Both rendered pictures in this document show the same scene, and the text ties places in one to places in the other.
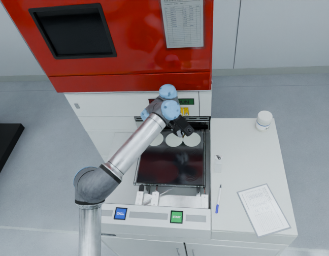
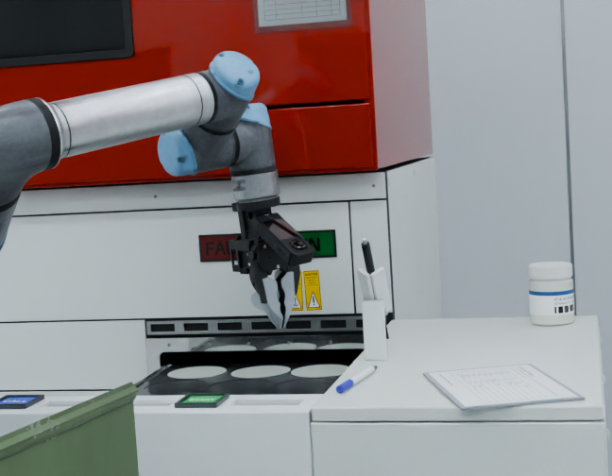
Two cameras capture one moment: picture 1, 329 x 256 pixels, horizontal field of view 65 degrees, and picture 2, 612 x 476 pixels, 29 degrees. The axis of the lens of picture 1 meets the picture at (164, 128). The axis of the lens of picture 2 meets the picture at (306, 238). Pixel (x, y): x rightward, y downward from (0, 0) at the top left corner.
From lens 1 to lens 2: 135 cm
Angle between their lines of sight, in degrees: 46
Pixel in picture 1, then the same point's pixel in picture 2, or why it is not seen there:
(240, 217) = (419, 395)
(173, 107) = (240, 63)
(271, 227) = (517, 398)
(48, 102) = not seen: outside the picture
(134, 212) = (63, 404)
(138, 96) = (172, 224)
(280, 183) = (577, 365)
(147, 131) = (161, 84)
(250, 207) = (457, 383)
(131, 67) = not seen: hidden behind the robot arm
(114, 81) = not seen: hidden behind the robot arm
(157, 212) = (142, 399)
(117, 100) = (106, 243)
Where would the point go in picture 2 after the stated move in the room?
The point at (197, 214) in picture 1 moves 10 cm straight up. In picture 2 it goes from (276, 399) to (271, 321)
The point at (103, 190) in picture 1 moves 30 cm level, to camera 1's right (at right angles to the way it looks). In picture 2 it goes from (7, 127) to (246, 112)
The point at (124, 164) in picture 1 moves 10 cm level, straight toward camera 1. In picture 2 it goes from (80, 110) to (93, 108)
